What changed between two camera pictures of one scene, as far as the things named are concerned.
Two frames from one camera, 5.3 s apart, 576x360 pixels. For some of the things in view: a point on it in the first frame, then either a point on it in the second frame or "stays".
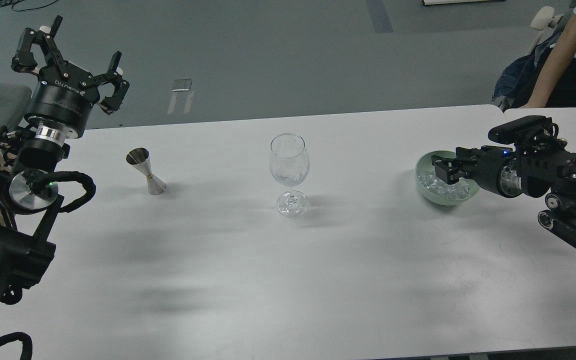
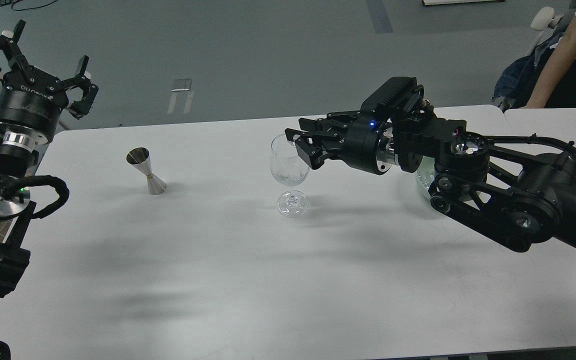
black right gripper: (495, 168) -> (366, 144)
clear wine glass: (289, 163) stays
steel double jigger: (139, 158) stays
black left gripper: (65, 94) -> (29, 105)
